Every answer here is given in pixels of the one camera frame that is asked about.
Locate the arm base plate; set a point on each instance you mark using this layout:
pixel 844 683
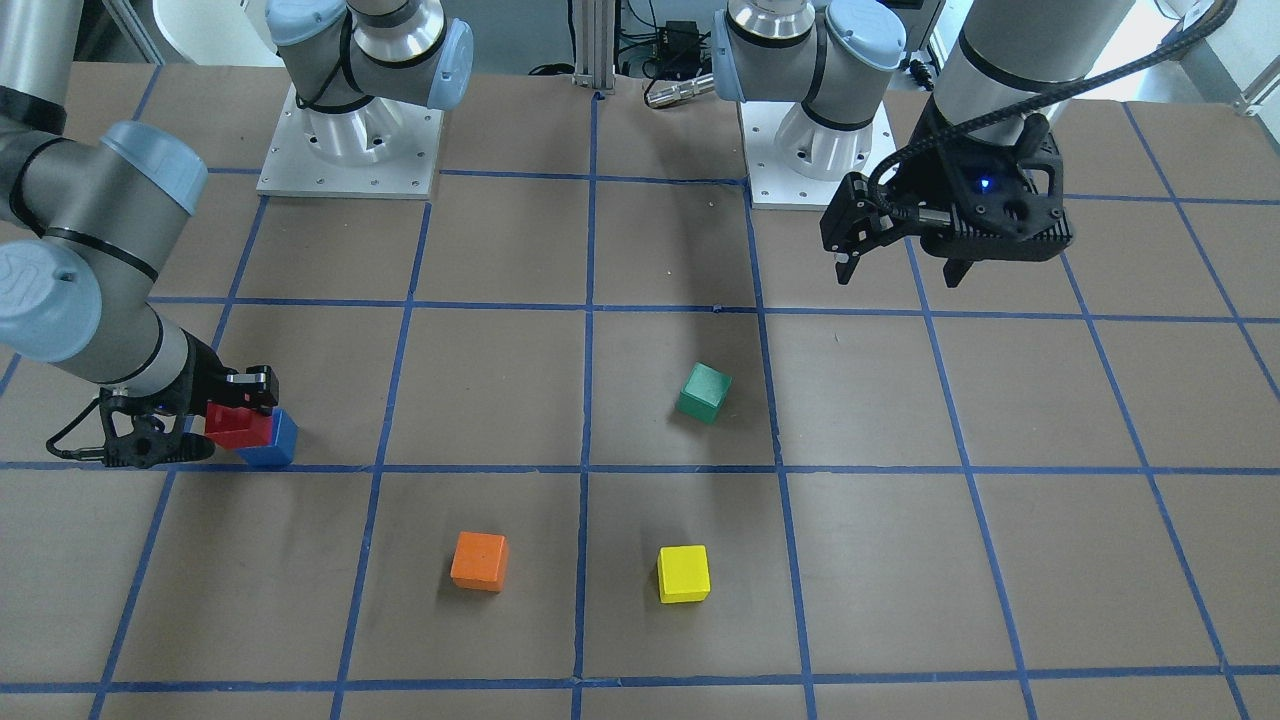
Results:
pixel 796 165
pixel 386 150

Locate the orange wooden block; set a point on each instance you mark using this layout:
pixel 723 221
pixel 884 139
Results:
pixel 480 561

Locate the green wooden block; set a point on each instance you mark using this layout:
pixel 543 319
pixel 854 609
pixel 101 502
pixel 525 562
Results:
pixel 704 392

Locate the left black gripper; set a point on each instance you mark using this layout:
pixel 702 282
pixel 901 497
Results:
pixel 937 172

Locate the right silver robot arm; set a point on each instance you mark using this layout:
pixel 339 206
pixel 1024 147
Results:
pixel 102 219

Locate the yellow wooden block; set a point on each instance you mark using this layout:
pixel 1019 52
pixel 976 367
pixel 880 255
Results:
pixel 683 573

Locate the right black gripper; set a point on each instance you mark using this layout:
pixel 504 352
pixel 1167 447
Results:
pixel 203 381

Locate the red wooden block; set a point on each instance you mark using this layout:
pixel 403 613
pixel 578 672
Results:
pixel 237 427

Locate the blue wooden block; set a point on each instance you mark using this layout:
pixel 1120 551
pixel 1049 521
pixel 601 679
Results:
pixel 278 450

